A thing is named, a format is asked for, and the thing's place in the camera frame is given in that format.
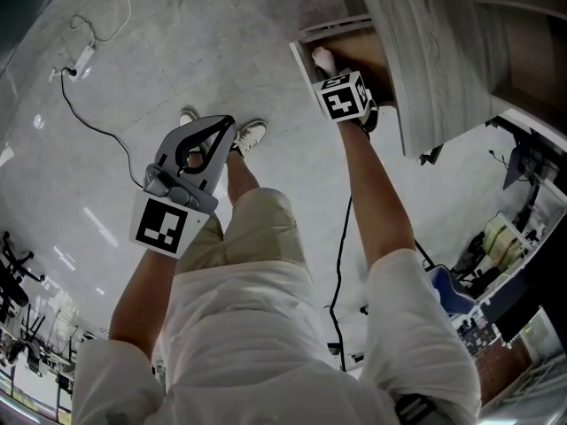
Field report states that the person's left forearm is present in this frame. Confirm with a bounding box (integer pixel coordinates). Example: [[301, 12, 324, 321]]
[[108, 248, 190, 353]]

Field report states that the person's white sneaker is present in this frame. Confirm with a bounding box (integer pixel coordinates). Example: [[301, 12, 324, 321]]
[[229, 120, 269, 158], [178, 107, 201, 128]]

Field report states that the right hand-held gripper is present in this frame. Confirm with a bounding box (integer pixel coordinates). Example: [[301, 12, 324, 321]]
[[311, 71, 381, 134]]

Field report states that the person's right leg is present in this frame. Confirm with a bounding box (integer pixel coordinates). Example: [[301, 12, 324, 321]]
[[224, 146, 263, 207]]

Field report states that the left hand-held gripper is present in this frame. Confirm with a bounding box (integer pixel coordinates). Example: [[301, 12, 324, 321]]
[[128, 113, 237, 260]]

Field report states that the black cable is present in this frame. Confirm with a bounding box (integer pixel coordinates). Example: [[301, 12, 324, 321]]
[[58, 66, 146, 190], [328, 195, 356, 371]]

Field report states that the black office chair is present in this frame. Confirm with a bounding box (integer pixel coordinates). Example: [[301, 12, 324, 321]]
[[0, 230, 48, 313]]

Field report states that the white object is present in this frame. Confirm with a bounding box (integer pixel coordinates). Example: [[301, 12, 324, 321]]
[[311, 46, 338, 79]]

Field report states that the white power strip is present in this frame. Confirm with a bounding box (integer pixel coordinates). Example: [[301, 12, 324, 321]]
[[70, 44, 97, 79]]

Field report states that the blue office chair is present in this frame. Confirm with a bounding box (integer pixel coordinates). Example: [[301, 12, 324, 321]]
[[423, 265, 478, 317]]

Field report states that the black monitor stand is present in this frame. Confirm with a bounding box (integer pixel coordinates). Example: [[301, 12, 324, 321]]
[[418, 115, 562, 192]]

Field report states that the grey black chest clip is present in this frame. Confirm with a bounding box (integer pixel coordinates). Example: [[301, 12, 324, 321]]
[[393, 394, 439, 425]]

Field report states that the person's right white sneaker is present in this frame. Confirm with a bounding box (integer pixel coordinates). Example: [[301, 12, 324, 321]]
[[229, 120, 269, 158]]

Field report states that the light wooden drawer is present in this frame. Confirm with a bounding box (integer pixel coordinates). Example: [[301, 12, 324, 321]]
[[289, 13, 398, 108]]

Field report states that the white long workbench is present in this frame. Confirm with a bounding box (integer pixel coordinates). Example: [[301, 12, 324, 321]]
[[447, 177, 567, 327]]

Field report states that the person's white shirt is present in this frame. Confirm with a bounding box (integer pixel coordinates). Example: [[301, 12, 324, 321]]
[[70, 248, 484, 425]]

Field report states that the white floor cable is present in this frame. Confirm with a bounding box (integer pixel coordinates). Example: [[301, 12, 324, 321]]
[[69, 0, 134, 46]]

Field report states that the grey wooden desk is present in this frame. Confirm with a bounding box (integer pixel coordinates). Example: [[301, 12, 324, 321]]
[[345, 0, 515, 158]]

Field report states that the person's right forearm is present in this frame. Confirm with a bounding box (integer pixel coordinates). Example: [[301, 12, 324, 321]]
[[338, 120, 417, 282]]

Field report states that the person's left white sneaker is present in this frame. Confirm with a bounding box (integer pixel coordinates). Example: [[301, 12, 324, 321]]
[[178, 107, 201, 128]]

